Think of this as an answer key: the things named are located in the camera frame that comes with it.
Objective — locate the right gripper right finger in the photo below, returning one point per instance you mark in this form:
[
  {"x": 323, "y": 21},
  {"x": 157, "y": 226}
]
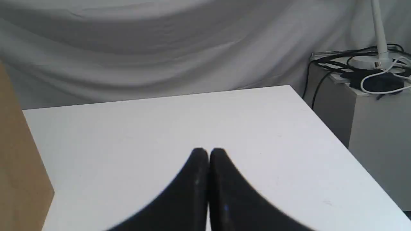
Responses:
[{"x": 234, "y": 205}]

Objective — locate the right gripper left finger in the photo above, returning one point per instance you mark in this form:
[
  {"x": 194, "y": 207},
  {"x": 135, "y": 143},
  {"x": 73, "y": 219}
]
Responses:
[{"x": 181, "y": 206}]

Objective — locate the brown paper bag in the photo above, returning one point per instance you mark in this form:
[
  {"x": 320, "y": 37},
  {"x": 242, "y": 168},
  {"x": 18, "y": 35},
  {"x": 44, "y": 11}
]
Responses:
[{"x": 26, "y": 192}]

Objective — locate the grey side cabinet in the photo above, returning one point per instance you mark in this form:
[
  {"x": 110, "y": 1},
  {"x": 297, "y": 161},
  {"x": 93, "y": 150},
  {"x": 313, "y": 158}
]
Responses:
[{"x": 376, "y": 132}]

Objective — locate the white draped backdrop cloth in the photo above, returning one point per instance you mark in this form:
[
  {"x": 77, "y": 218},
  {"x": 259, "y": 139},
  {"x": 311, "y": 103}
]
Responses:
[{"x": 66, "y": 52}]

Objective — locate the white lamp stand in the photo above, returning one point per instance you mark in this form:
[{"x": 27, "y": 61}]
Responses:
[{"x": 366, "y": 26}]

